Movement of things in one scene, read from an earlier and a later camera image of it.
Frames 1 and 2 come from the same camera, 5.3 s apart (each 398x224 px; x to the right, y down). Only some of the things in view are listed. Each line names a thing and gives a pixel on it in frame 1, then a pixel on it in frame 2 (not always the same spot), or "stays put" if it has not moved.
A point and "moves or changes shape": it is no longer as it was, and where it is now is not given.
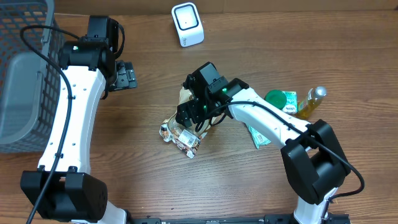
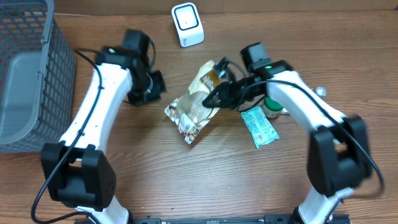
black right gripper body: [185, 115] to [228, 94]
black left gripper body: [126, 78] to [154, 86]
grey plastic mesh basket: [29, 83] stays put
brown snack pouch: [186, 138] moves or changes shape
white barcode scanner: [188, 23] stays put
